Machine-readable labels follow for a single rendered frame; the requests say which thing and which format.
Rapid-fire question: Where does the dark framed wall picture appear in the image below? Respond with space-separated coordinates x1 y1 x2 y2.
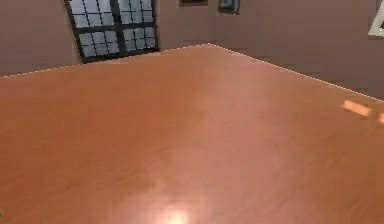
178 0 209 8

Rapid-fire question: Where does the black framed glass door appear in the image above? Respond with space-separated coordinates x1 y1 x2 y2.
63 0 160 64

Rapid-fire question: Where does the teal framed wall picture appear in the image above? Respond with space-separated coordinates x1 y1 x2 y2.
218 0 241 16

